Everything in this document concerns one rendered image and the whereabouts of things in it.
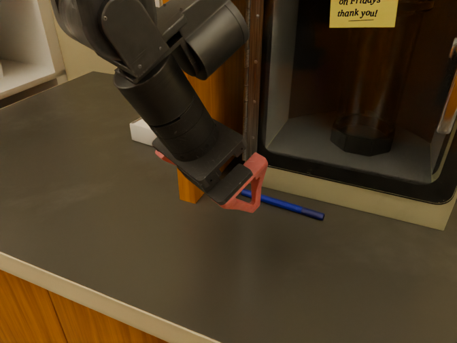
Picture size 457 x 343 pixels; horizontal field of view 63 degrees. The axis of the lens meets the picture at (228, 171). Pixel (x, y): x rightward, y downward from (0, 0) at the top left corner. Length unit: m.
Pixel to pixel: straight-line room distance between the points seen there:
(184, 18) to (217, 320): 0.32
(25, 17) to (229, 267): 1.19
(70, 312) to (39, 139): 0.39
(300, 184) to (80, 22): 0.44
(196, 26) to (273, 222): 0.34
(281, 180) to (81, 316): 0.38
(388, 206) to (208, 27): 0.40
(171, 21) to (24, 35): 1.23
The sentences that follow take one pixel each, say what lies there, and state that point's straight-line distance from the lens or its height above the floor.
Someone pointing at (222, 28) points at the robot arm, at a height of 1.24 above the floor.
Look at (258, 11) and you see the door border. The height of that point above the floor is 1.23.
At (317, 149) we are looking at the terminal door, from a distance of 0.58.
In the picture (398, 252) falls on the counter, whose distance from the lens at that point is 0.58.
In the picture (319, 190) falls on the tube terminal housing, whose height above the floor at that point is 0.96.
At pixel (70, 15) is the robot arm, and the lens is 0.31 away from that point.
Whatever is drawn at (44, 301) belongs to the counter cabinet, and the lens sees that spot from 0.71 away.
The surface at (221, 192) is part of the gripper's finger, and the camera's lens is 0.37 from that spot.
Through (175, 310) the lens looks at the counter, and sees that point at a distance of 0.47.
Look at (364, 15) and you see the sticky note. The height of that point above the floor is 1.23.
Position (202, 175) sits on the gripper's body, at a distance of 0.37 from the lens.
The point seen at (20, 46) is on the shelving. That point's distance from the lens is 1.57.
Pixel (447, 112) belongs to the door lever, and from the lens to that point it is 0.49.
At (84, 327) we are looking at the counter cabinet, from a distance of 0.68.
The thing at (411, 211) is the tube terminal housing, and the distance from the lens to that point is 0.63.
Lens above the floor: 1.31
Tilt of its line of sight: 32 degrees down
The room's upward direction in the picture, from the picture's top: straight up
